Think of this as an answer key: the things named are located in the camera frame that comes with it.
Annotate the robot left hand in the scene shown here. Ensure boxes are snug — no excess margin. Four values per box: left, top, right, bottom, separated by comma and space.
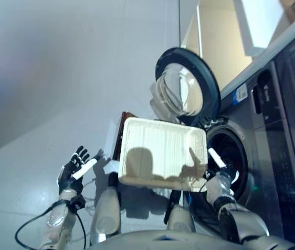
57, 145, 101, 195

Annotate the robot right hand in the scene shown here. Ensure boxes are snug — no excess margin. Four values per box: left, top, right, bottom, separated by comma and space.
207, 147, 240, 183

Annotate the grey washing machine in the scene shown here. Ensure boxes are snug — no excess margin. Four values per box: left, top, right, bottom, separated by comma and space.
188, 5, 295, 250

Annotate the round washing machine door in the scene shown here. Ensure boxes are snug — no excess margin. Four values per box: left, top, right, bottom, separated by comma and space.
154, 47, 221, 126

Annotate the silver robot left leg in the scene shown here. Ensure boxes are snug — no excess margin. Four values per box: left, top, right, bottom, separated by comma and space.
89, 187, 122, 245

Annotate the silver robot leg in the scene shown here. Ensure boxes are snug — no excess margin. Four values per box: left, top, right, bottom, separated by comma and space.
165, 204, 197, 234
89, 187, 122, 245

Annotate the dark brown glossy stool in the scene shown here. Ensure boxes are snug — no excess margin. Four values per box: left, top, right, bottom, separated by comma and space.
112, 111, 139, 161

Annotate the silver robot right leg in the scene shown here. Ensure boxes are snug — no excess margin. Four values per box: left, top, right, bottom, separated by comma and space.
165, 204, 197, 234

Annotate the white wicker laundry basket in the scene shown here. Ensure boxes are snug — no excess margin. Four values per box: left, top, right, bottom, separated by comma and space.
118, 117, 208, 193

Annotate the blue white sticker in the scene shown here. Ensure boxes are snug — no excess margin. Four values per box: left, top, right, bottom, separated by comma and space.
232, 83, 248, 105

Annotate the silver robot torso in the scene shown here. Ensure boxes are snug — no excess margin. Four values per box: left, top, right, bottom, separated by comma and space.
84, 229, 267, 250

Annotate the white shelf cabinet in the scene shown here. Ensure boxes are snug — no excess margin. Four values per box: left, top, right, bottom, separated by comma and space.
179, 0, 295, 89

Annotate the brown wicker storage basket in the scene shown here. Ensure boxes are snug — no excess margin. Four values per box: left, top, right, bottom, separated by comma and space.
279, 0, 295, 20

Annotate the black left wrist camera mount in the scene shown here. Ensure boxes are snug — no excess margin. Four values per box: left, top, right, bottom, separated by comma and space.
69, 195, 86, 210

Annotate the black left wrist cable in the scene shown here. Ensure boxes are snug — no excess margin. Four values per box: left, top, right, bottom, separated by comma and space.
15, 200, 87, 250

